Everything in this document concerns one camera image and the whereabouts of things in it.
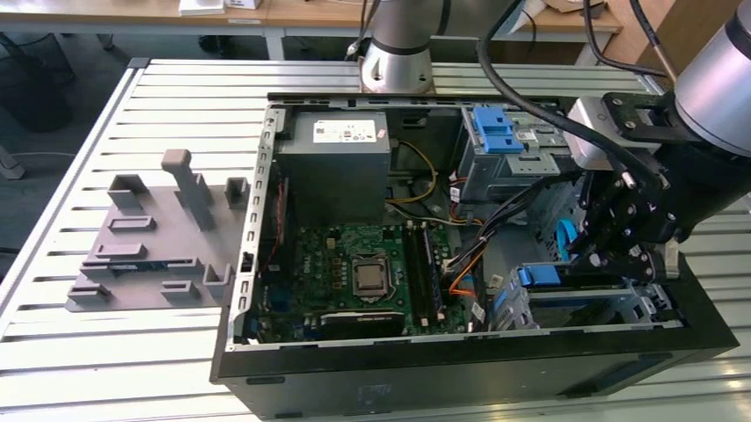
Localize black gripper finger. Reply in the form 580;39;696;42
570;241;668;280
566;173;644;265

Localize blue data wire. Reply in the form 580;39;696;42
554;218;581;263

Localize hard disk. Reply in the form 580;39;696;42
492;262;634;322

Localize metal disk bay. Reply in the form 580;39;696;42
492;258;673;331

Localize metal optical drive cage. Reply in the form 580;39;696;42
456;105;590;206

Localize blue plastic drive latch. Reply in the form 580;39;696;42
472;106;528;155

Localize RAM stick in motherboard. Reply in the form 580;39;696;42
421;226;445;311

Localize black open PC case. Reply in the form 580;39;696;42
209;91;738;419

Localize wooden cabinet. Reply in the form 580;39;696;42
602;0;741;83

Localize silver CPU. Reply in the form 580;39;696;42
350;262;388;289

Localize brown cardboard piece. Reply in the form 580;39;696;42
544;0;605;21

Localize grey Dell power supply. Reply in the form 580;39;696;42
274;109;393;225

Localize black graphics card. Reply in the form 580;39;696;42
318;310;405;339

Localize green motherboard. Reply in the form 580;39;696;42
257;222;470;342

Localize grey parts rack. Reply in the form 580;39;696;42
63;148;254;314

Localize wooden desk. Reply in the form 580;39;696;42
0;0;624;62

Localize black cable bundle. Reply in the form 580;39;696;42
454;169;588;287

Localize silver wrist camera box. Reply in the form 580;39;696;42
564;97;633;171

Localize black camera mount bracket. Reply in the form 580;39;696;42
600;91;681;146

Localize orange-red drive cage wires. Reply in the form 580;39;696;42
446;173;473;225

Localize orange wire bundle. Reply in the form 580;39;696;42
448;263;477;302

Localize yellow wire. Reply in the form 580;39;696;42
384;140;438;206

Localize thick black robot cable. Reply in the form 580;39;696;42
474;0;664;186

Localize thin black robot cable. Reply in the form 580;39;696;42
581;0;670;79

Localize thin red wire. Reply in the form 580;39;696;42
259;178;289;270

